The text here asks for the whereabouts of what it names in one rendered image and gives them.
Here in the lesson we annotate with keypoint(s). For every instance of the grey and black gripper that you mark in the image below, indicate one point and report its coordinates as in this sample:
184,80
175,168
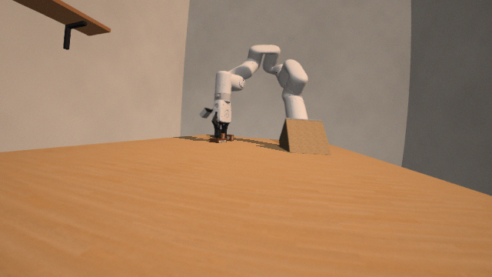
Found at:
221,116

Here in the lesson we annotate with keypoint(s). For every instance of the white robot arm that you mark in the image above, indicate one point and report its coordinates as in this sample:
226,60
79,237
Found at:
290,75

